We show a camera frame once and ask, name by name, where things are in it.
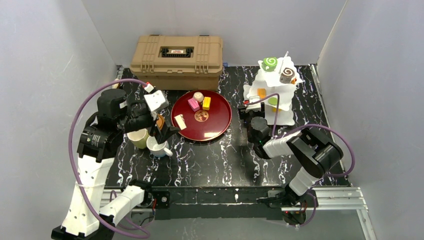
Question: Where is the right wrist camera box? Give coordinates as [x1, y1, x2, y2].
[244, 95, 262, 112]

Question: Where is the pink toy cake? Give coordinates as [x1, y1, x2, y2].
[187, 98, 200, 112]

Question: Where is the white round toy mochi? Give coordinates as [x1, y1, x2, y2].
[192, 91, 204, 103]

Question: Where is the white tiered cake stand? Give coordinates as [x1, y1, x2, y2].
[243, 53, 304, 126]

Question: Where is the purple cable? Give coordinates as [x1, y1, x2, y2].
[246, 93, 356, 227]
[68, 78, 152, 240]

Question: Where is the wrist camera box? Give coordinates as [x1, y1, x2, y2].
[143, 82, 169, 115]
[244, 95, 262, 112]

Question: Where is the green toy macaron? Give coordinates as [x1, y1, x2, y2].
[267, 97, 279, 106]

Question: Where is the brown swirl roll cake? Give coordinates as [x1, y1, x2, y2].
[279, 67, 297, 85]

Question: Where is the white toy cake slice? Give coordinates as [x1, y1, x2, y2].
[173, 114, 187, 130]

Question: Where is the white grey mug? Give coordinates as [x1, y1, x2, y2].
[146, 136, 173, 158]

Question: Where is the yellow toy cake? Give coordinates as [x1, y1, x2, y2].
[202, 96, 211, 111]

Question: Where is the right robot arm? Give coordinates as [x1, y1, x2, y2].
[238, 107, 344, 205]

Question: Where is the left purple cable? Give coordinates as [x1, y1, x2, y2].
[68, 78, 152, 240]

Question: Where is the tan plastic toolbox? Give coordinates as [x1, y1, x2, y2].
[129, 35, 224, 91]

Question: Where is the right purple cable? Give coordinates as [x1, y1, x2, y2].
[246, 93, 356, 227]

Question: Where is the yellow triangle cake slice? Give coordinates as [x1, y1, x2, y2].
[271, 107, 281, 113]

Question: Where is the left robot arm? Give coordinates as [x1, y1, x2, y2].
[51, 87, 179, 240]

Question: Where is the green swirl roll cake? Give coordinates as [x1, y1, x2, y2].
[261, 57, 278, 72]

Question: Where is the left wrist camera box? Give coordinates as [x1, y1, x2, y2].
[143, 82, 169, 115]

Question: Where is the red round tray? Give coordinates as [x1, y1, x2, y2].
[171, 90, 232, 142]

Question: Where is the orange toy cake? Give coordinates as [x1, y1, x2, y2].
[257, 88, 267, 99]

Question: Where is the yellow green mug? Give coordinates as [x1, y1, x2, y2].
[127, 128, 149, 149]

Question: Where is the wooden coaster stack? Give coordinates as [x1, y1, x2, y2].
[156, 114, 165, 130]

